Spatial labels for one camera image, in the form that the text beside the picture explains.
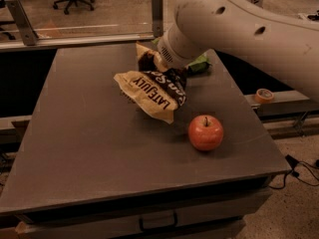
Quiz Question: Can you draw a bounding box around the grey table drawer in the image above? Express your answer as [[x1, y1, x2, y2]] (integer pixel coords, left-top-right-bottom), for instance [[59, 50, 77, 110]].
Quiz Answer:
[[16, 187, 271, 239]]

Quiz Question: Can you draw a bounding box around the black floor cable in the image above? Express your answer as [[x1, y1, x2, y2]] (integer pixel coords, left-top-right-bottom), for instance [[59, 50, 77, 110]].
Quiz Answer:
[[268, 154, 319, 190]]

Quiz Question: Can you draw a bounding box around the left metal bracket post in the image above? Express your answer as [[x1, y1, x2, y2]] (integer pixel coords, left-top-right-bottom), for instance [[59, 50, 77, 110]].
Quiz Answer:
[[6, 0, 38, 46]]

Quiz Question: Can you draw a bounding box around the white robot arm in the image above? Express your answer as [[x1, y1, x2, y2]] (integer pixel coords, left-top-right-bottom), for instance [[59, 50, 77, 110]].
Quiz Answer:
[[158, 0, 319, 102]]

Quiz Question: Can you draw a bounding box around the red apple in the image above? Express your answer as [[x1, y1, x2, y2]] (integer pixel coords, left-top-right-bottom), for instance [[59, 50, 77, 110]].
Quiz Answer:
[[188, 115, 224, 151]]

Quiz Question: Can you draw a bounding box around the metal bracket post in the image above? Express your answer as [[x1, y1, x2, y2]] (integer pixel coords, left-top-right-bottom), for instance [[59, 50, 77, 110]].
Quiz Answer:
[[6, 0, 38, 46], [152, 0, 163, 37]]

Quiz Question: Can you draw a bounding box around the middle metal bracket post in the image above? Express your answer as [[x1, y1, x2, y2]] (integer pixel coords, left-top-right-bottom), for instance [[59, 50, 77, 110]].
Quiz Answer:
[[152, 0, 163, 37]]

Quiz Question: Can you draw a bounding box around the brown Late July chip bag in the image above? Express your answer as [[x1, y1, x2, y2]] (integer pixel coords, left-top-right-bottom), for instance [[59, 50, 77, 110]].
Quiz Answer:
[[114, 43, 187, 123]]

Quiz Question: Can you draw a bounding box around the green snack bag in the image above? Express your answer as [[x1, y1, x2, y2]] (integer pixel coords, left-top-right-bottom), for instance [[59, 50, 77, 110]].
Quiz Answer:
[[148, 38, 211, 76]]

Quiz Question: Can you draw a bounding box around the roll of tape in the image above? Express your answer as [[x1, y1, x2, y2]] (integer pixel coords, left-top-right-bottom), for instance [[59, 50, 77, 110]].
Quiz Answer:
[[254, 89, 274, 104]]

